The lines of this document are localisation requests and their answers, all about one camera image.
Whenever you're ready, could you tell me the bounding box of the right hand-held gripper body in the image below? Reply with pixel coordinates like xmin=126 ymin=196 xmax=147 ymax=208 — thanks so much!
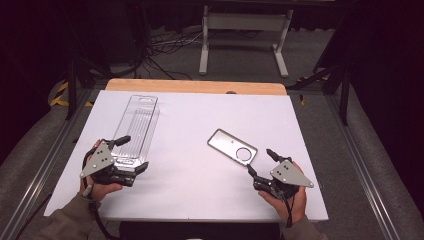
xmin=252 ymin=158 xmax=315 ymax=201

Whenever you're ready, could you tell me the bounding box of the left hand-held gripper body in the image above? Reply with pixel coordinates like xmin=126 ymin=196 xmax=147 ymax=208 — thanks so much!
xmin=79 ymin=139 xmax=137 ymax=188

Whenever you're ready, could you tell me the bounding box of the clear plastic packaging box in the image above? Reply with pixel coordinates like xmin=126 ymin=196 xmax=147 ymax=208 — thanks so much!
xmin=109 ymin=94 xmax=161 ymax=173

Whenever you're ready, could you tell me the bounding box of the silver phone case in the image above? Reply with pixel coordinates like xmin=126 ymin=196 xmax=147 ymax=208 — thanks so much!
xmin=206 ymin=128 xmax=259 ymax=167

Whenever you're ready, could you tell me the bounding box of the person's left hand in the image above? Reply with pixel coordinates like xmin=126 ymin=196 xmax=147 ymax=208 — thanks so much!
xmin=78 ymin=139 xmax=124 ymax=203

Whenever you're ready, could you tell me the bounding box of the person's right hand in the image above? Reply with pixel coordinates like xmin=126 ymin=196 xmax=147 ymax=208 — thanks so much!
xmin=258 ymin=161 xmax=315 ymax=225

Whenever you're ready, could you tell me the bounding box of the white board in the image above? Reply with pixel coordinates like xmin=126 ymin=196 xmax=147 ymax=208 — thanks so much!
xmin=43 ymin=89 xmax=330 ymax=223

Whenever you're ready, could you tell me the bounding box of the black metal stand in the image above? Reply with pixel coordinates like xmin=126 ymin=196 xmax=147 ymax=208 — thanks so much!
xmin=286 ymin=13 xmax=355 ymax=127
xmin=64 ymin=54 xmax=113 ymax=122

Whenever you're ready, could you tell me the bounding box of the yellow black floor tape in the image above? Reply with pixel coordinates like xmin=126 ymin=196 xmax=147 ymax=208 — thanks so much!
xmin=49 ymin=81 xmax=95 ymax=108

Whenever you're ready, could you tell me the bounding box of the wooden table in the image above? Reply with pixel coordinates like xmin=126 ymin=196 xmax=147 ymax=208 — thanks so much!
xmin=105 ymin=78 xmax=288 ymax=97

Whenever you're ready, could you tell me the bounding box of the white metal stand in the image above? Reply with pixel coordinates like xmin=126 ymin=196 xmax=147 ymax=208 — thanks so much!
xmin=198 ymin=4 xmax=295 ymax=79

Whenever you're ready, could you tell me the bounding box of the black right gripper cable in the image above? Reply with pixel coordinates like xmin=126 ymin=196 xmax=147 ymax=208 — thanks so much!
xmin=280 ymin=191 xmax=298 ymax=229

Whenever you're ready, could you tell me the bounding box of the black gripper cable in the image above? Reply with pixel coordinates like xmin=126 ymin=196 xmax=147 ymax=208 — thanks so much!
xmin=82 ymin=148 xmax=122 ymax=240
xmin=280 ymin=191 xmax=298 ymax=229

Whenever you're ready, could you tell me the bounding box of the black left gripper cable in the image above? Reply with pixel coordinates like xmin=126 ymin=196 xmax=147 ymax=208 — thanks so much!
xmin=82 ymin=148 xmax=122 ymax=240

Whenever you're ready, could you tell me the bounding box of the aluminium floor rail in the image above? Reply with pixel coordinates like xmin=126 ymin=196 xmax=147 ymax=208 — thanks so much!
xmin=0 ymin=88 xmax=98 ymax=240
xmin=324 ymin=94 xmax=403 ymax=240

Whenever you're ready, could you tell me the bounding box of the bundle of floor cables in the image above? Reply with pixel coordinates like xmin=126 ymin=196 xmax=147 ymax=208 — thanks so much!
xmin=144 ymin=25 xmax=205 ymax=81

